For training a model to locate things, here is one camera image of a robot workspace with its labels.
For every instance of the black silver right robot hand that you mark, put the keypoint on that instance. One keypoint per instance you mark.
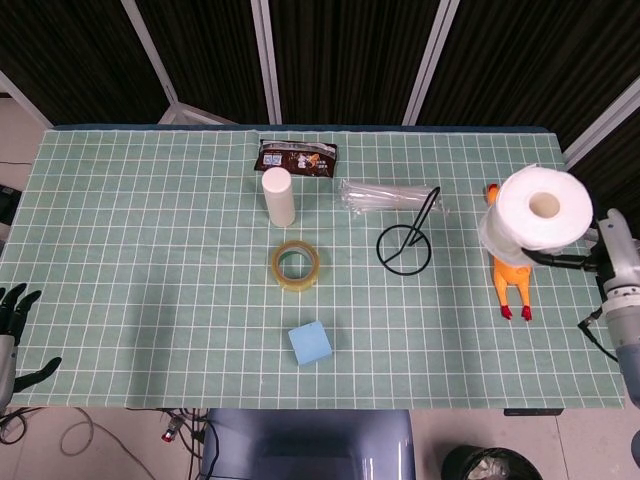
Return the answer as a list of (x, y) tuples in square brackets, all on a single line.
[(620, 250)]

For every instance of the brown snack packet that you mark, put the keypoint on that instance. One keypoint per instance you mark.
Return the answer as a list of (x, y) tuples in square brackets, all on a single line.
[(300, 160)]

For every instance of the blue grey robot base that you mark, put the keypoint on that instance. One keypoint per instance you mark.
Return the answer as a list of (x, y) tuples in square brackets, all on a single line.
[(305, 445)]

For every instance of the green grid tablecloth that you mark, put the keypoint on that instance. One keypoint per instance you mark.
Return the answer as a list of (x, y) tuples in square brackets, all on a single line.
[(150, 250)]

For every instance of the white toilet paper roll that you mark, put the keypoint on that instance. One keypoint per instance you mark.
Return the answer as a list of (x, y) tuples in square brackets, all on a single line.
[(520, 220)]

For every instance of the yellow rubber chicken toy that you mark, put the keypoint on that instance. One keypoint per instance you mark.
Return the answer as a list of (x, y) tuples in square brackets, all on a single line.
[(512, 285)]

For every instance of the white cylinder container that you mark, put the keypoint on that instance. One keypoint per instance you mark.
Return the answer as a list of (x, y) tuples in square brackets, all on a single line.
[(279, 200)]

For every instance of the clear plastic straw pack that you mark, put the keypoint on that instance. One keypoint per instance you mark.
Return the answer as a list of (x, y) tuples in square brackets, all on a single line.
[(380, 197)]

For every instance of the black table control panel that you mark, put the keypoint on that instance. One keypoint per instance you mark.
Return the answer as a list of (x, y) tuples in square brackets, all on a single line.
[(532, 412)]

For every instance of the clear packing tape roll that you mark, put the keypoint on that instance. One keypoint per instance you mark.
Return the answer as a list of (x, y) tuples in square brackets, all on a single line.
[(280, 275)]

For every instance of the dark folding screen white frame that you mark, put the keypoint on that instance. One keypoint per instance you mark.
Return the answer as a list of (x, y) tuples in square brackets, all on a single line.
[(350, 55)]

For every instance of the light blue foam cube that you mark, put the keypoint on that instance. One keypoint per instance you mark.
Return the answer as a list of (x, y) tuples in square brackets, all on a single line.
[(310, 345)]

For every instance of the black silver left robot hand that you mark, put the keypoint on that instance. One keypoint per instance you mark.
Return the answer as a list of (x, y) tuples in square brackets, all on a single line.
[(5, 360)]

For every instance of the black trash bin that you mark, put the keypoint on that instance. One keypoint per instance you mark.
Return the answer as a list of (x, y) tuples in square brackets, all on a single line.
[(490, 465)]

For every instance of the black device on floor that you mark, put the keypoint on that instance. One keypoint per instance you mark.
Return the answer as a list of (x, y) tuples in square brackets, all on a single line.
[(6, 202)]

